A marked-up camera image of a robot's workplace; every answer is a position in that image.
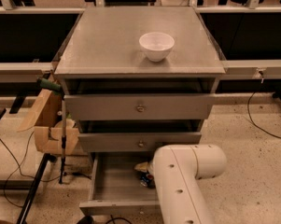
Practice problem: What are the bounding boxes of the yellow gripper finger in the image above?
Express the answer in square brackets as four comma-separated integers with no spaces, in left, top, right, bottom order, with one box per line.
[134,161,148,173]

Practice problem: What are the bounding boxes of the blue pepsi can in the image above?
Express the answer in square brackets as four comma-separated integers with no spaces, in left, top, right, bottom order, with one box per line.
[140,173,154,188]

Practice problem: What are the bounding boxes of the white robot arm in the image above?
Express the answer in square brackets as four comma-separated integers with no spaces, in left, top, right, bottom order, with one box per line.
[134,145,227,224]

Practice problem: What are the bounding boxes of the grey middle drawer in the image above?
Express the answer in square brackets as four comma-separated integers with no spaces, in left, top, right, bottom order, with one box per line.
[78,132,202,152]

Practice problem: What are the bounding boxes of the grey drawer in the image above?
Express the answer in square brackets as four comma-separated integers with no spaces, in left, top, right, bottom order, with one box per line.
[79,152,161,217]
[64,94,215,120]
[78,132,202,152]

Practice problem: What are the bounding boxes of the grey bottom drawer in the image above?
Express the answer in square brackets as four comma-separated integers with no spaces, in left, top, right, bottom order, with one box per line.
[79,152,161,217]

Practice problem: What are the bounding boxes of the grey top drawer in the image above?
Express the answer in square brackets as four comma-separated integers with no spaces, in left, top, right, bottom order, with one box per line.
[64,94,215,120]

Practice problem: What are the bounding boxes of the grey drawer cabinet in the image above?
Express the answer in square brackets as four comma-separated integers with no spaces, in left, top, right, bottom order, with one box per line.
[55,7,226,224]

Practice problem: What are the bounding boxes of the black stand leg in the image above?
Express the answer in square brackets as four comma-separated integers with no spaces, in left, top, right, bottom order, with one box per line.
[16,153,50,224]

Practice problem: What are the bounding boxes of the brown cardboard box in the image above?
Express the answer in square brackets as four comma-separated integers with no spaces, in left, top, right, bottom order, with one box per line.
[17,74,80,156]

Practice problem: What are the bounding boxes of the white ceramic bowl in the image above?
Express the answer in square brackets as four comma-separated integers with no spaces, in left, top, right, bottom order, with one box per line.
[139,32,175,62]

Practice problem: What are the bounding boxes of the black floor cable right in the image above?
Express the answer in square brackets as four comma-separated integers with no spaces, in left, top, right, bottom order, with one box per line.
[246,91,281,141]

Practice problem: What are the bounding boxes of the black floor cable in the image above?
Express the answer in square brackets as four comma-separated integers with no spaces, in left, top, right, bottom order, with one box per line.
[246,91,281,141]
[0,130,92,209]

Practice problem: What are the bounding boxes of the green handled grabber stick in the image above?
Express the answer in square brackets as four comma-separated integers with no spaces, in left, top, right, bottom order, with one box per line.
[37,78,66,184]

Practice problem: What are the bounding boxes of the black floor cable left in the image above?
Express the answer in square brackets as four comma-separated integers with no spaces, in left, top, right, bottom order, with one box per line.
[0,130,92,209]

